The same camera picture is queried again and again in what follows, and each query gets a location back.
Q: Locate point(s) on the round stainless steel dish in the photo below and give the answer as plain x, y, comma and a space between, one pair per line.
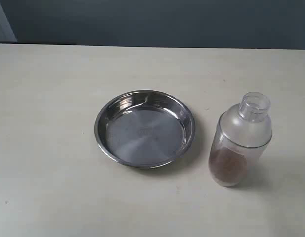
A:
144, 129

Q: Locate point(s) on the clear plastic spice shaker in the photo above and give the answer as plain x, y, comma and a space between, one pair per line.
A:
243, 132

